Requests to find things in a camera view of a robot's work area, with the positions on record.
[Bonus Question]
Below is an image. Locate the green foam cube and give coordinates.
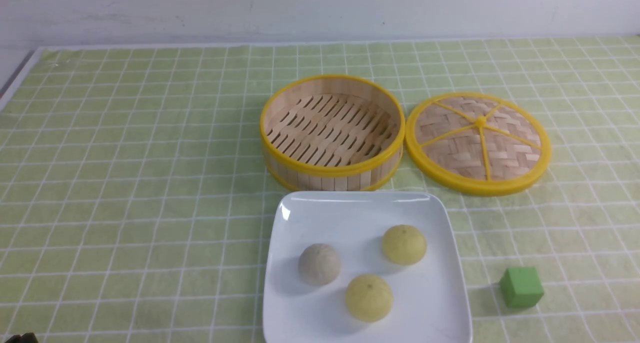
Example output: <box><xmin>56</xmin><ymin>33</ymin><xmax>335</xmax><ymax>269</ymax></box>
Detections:
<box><xmin>499</xmin><ymin>266</ymin><xmax>545</xmax><ymax>310</ymax></box>

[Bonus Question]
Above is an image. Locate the beige steamed bun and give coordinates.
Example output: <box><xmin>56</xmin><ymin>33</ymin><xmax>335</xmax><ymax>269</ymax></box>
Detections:
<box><xmin>297</xmin><ymin>243</ymin><xmax>342</xmax><ymax>286</ymax></box>

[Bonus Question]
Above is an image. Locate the green checkered tablecloth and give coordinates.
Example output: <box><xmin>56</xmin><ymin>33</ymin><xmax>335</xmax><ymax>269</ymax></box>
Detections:
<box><xmin>0</xmin><ymin>37</ymin><xmax>639</xmax><ymax>343</ymax></box>

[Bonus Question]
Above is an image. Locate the yellow steamed bun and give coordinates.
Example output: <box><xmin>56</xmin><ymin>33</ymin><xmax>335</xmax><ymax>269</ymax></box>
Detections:
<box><xmin>381</xmin><ymin>224</ymin><xmax>428</xmax><ymax>266</ymax></box>
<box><xmin>345</xmin><ymin>274</ymin><xmax>394</xmax><ymax>323</ymax></box>

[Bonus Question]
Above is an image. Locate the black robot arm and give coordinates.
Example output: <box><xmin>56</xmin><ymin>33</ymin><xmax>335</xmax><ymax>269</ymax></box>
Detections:
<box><xmin>4</xmin><ymin>333</ymin><xmax>39</xmax><ymax>343</ymax></box>

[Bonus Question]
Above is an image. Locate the white square plate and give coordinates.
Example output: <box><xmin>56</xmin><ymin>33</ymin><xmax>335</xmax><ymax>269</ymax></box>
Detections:
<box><xmin>262</xmin><ymin>191</ymin><xmax>473</xmax><ymax>343</ymax></box>

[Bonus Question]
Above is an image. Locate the woven bamboo steamer lid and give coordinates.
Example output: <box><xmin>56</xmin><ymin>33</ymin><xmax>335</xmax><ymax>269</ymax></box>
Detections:
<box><xmin>404</xmin><ymin>92</ymin><xmax>553</xmax><ymax>197</ymax></box>

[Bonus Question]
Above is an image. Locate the bamboo steamer basket yellow rim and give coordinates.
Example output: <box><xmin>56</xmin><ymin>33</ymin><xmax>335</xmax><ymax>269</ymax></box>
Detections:
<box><xmin>259</xmin><ymin>74</ymin><xmax>406</xmax><ymax>191</ymax></box>

